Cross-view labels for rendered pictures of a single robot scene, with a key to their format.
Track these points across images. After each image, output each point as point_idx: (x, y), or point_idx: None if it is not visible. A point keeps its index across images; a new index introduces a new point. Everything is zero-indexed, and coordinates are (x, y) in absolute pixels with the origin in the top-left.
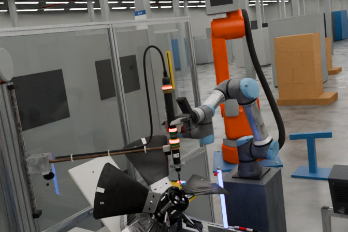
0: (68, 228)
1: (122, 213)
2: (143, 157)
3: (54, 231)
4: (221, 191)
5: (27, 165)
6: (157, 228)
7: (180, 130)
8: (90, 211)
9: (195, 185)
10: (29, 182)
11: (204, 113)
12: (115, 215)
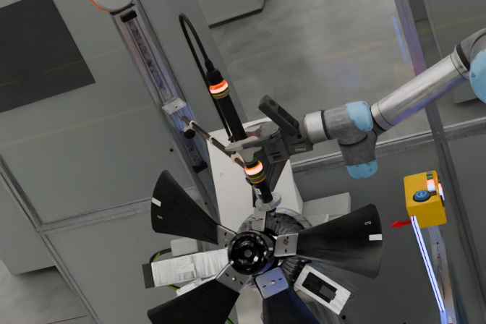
0: None
1: (190, 236)
2: (259, 160)
3: None
4: (359, 267)
5: (165, 115)
6: None
7: (251, 159)
8: (330, 162)
9: (338, 231)
10: (180, 131)
11: (326, 129)
12: (181, 236)
